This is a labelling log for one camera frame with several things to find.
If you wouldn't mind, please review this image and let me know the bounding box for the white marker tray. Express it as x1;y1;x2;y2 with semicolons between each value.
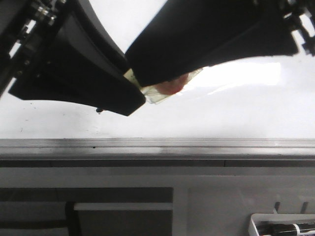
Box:
248;213;315;236

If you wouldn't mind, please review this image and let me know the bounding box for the black marker in tray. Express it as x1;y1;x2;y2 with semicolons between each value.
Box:
257;223;315;236

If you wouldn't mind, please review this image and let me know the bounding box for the white taped whiteboard marker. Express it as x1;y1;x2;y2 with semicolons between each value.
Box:
95;66;204;114

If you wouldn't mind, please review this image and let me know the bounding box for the white whiteboard with aluminium frame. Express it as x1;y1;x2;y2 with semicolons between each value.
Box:
0;0;315;160

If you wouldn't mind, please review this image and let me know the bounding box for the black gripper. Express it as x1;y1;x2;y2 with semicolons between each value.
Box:
0;0;146;116

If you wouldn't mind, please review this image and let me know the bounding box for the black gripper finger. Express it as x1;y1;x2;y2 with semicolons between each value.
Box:
126;0;298;87

